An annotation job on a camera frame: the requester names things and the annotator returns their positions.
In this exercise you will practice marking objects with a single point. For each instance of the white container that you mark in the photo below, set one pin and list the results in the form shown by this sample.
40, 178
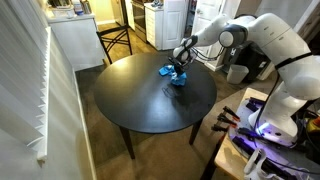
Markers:
63, 12

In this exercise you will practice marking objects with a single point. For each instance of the white kitchen counter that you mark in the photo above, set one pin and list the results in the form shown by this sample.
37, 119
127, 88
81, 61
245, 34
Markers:
78, 43

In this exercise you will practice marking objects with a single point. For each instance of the round black table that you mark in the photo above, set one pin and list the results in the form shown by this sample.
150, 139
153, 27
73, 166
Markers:
133, 96

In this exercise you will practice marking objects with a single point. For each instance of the white trash can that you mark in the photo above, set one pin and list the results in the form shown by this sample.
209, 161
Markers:
237, 74

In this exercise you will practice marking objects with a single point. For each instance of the white window blinds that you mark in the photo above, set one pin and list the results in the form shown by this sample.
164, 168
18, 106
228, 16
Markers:
20, 83

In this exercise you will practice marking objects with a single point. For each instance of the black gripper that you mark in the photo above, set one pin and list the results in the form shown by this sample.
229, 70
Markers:
178, 61

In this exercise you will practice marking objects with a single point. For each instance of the black clamp orange tip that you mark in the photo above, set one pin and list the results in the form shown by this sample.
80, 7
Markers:
220, 128
226, 120
231, 113

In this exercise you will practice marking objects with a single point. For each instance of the grey robot mounting plate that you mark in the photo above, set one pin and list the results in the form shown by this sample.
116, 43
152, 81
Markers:
283, 156

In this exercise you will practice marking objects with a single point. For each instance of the white drawer cabinet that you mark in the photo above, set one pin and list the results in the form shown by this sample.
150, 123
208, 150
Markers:
173, 26

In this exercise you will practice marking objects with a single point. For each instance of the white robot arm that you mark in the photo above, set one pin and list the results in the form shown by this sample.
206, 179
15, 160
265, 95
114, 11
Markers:
283, 36

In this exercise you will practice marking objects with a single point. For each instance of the white panel door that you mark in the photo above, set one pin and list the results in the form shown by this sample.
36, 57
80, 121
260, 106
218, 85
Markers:
206, 10

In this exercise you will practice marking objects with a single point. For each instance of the white VR controller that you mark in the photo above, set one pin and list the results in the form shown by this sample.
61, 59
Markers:
255, 165

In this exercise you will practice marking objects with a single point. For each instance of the steel oven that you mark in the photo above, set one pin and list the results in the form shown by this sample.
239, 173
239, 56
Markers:
139, 20

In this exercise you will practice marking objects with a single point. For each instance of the blue striped towel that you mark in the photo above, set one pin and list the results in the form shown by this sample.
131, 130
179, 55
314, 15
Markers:
178, 79

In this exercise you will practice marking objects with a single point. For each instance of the black storage box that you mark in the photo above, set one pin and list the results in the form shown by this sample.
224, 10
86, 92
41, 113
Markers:
250, 60

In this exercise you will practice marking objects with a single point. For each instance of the metal cup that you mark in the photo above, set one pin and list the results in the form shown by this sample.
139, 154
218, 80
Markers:
86, 6

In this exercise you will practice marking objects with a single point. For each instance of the wooden side table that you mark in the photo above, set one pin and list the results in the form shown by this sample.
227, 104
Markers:
230, 160

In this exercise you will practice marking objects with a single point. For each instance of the white blue bottle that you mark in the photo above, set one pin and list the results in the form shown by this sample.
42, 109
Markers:
77, 7

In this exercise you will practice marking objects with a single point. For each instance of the yellow tool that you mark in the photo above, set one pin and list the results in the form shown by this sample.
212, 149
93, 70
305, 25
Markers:
314, 125

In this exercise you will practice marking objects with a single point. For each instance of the long black bar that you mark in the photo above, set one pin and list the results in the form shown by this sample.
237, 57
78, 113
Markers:
246, 146

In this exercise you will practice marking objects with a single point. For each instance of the black metal chair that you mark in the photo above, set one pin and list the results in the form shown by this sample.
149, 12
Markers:
113, 30

